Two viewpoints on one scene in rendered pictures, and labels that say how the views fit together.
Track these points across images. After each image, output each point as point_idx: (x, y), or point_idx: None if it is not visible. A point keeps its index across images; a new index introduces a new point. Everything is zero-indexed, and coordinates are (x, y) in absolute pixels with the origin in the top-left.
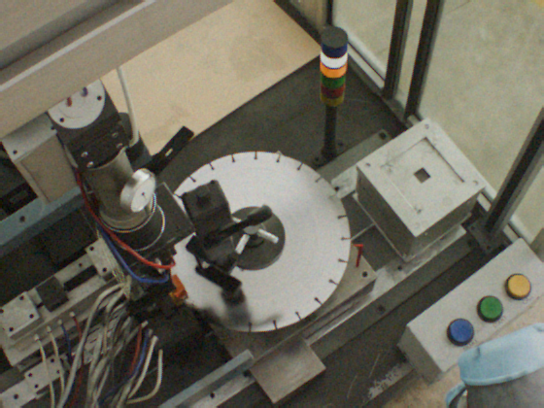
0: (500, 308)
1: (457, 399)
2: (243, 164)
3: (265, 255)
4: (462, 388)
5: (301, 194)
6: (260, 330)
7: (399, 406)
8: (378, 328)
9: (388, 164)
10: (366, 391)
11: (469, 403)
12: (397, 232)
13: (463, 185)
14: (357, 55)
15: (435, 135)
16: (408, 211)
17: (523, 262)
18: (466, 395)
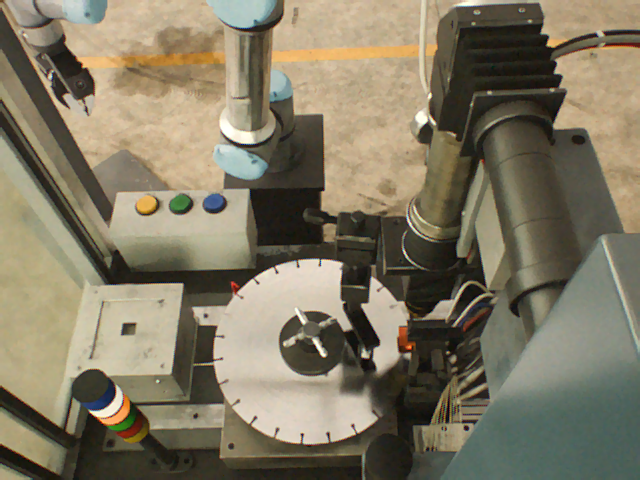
0: (174, 197)
1: (257, 154)
2: (271, 419)
3: (312, 317)
4: (248, 153)
5: (243, 354)
6: None
7: None
8: None
9: (146, 356)
10: (301, 251)
11: (281, 0)
12: (187, 320)
13: (105, 297)
14: None
15: (80, 354)
16: (169, 305)
17: (126, 218)
18: (275, 25)
